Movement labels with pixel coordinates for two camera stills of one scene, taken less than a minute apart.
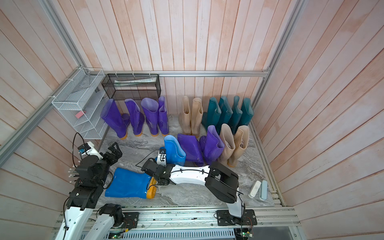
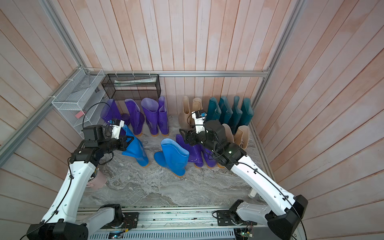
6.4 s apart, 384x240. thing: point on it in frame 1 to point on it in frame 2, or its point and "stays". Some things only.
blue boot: (174, 154) stays
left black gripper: (118, 153) to (123, 143)
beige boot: (185, 125) stays
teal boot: (210, 118) stays
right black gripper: (168, 166) to (191, 135)
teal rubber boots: (226, 112) stays
